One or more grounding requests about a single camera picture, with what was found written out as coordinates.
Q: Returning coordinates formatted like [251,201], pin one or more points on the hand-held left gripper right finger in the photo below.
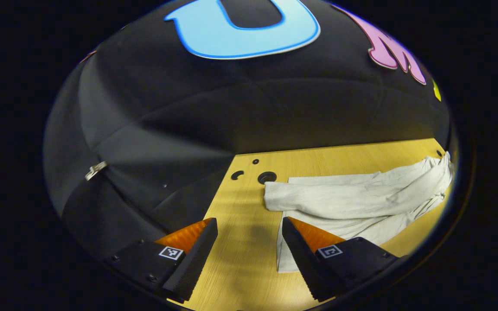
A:
[303,259]

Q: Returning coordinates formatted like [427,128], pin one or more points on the white jeans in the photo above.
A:
[352,198]

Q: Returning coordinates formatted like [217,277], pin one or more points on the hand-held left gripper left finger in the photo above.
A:
[193,259]

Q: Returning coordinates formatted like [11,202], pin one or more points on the black backdrop cloth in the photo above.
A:
[231,103]

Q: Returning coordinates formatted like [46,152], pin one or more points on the small white clip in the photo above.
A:
[96,169]

